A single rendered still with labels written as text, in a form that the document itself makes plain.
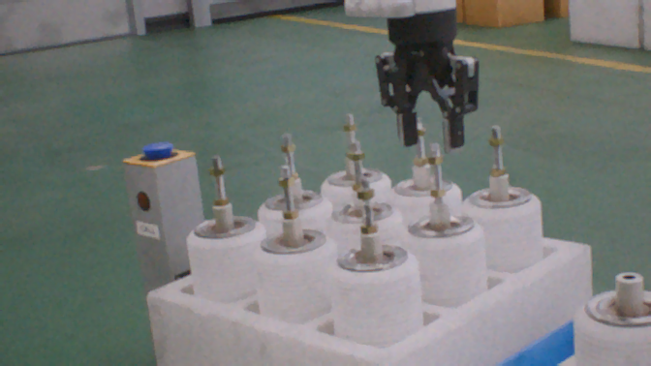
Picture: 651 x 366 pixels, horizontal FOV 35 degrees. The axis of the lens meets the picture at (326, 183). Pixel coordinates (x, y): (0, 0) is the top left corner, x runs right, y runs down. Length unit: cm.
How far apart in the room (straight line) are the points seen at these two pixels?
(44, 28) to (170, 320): 485
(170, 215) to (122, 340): 33
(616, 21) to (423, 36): 289
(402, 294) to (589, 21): 308
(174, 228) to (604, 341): 67
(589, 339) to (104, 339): 93
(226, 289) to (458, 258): 28
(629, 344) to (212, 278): 53
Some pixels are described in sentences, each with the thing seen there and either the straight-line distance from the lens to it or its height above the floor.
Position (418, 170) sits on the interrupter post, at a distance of 131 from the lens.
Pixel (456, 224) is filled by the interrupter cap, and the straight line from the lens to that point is 117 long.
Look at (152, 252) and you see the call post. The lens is 140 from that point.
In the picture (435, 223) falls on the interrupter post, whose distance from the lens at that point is 116.
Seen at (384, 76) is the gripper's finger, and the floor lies 42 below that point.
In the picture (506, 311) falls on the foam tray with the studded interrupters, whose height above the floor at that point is 16.
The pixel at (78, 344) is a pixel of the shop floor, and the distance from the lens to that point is 166.
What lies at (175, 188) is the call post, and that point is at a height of 28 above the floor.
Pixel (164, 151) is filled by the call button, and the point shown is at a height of 32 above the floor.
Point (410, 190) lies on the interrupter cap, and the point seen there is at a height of 25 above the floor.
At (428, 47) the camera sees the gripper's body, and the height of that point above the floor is 46.
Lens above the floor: 61
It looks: 15 degrees down
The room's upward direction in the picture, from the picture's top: 6 degrees counter-clockwise
